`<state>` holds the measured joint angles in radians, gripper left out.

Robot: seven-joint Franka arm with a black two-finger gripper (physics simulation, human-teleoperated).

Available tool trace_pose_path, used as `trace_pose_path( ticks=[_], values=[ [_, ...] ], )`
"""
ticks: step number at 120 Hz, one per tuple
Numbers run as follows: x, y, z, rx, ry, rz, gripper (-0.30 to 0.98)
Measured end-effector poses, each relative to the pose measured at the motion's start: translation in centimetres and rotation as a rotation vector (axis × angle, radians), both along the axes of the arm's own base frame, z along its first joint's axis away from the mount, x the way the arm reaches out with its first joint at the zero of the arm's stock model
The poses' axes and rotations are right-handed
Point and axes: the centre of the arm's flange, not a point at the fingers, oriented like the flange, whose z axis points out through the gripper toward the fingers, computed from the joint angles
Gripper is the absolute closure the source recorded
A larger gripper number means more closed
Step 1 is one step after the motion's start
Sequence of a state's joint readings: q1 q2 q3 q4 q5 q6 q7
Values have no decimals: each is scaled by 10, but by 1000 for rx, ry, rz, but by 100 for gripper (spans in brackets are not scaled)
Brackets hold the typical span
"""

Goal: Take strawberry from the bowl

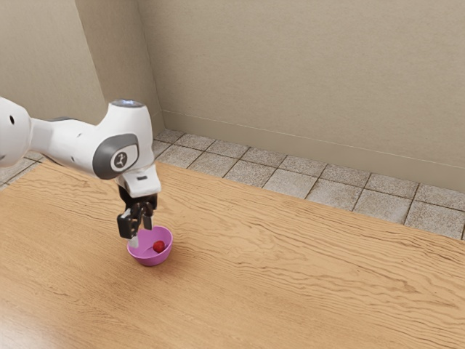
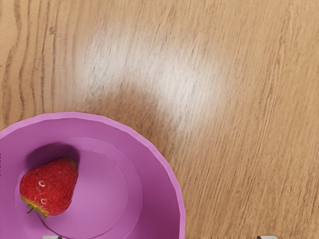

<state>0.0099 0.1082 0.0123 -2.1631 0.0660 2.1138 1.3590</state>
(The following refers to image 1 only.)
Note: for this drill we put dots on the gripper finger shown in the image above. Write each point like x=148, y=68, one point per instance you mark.
x=147, y=220
x=127, y=227

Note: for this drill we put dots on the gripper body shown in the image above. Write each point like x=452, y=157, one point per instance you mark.
x=135, y=202

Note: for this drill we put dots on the purple bowl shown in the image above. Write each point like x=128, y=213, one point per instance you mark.
x=152, y=255

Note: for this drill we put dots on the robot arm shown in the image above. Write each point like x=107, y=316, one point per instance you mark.
x=65, y=140

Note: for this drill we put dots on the small red fruit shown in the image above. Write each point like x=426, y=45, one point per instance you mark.
x=158, y=246

